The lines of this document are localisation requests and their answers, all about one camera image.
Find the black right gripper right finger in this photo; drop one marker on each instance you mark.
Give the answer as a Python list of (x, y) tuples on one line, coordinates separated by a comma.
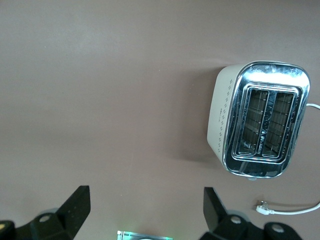
[(217, 220)]

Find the cream and chrome toaster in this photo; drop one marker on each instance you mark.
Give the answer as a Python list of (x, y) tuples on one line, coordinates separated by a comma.
[(222, 112)]

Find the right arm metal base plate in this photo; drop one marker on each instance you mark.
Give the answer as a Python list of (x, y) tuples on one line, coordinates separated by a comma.
[(150, 236)]

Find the brown table cover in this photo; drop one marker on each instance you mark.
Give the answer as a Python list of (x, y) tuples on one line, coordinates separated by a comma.
[(100, 75)]

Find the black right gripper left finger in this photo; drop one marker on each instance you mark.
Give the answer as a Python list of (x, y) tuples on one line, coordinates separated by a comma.
[(70, 220)]

